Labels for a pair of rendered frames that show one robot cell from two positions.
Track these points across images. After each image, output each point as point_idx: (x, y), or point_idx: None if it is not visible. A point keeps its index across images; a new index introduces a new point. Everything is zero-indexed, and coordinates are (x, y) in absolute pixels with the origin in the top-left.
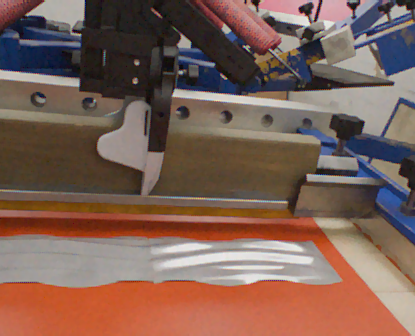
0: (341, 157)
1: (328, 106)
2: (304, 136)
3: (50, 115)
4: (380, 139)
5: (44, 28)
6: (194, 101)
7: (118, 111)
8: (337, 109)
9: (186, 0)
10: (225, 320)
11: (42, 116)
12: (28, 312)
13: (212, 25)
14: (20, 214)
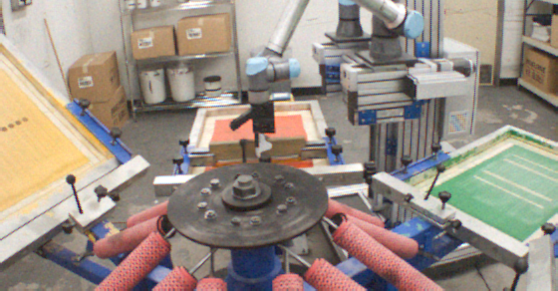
0: (193, 154)
1: (158, 181)
2: (212, 143)
3: (283, 138)
4: (67, 250)
5: None
6: None
7: (266, 142)
8: (156, 179)
9: (250, 108)
10: None
11: (284, 137)
12: None
13: (243, 113)
14: (291, 162)
